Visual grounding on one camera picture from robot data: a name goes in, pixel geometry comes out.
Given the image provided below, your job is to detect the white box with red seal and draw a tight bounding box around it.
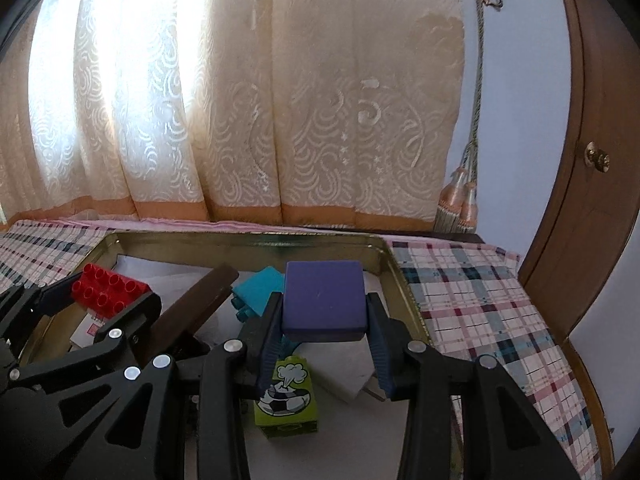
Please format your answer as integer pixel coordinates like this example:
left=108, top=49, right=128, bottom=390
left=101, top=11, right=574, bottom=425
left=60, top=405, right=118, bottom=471
left=70, top=311, right=105, bottom=349

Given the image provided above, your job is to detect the red toy brick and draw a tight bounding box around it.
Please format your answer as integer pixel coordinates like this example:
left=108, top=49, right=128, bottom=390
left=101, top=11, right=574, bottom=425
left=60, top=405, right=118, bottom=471
left=72, top=263, right=151, bottom=320

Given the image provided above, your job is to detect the green toy brick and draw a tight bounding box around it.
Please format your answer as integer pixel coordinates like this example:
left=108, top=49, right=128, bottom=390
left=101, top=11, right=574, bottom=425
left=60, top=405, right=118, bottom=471
left=254, top=356, right=319, bottom=439

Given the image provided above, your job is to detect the dark brown wooden stick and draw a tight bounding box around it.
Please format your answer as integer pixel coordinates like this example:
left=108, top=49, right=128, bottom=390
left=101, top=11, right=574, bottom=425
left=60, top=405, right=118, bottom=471
left=140, top=263, right=239, bottom=363

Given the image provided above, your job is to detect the cyan toy brick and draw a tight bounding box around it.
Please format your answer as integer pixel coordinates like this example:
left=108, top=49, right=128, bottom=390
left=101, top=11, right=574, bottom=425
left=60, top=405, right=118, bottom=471
left=231, top=266, right=284, bottom=323

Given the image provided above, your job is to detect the purple cube block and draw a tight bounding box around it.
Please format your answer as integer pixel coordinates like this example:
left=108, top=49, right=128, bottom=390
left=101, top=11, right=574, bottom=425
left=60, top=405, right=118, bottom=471
left=282, top=260, right=367, bottom=342

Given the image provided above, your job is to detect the white paper tray liner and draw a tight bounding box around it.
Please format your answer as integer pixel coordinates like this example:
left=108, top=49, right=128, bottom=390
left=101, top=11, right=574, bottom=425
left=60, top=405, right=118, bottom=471
left=69, top=253, right=409, bottom=480

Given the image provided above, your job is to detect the plaid tablecloth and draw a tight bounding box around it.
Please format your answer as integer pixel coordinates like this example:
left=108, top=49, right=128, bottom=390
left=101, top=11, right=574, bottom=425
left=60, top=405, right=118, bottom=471
left=1, top=220, right=604, bottom=479

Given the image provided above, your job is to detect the gold metal tin tray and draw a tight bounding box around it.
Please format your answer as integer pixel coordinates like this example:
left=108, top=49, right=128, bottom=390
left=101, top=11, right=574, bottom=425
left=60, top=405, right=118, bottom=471
left=16, top=228, right=464, bottom=480

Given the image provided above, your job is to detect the brown wooden door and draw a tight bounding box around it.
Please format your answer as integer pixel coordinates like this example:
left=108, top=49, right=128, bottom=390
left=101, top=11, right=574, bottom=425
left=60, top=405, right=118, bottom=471
left=518, top=0, right=639, bottom=478

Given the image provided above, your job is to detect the cream lace curtain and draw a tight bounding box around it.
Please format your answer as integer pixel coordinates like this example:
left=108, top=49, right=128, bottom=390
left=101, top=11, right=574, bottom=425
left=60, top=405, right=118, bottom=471
left=1, top=0, right=464, bottom=231

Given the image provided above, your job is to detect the brass door knob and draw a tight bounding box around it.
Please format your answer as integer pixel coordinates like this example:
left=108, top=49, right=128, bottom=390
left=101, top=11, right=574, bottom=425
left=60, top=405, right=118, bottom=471
left=584, top=141, right=611, bottom=174

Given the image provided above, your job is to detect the curtain tieback cord with tassels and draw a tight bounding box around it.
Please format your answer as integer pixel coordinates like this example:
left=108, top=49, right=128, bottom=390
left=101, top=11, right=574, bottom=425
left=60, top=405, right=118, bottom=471
left=433, top=0, right=509, bottom=235

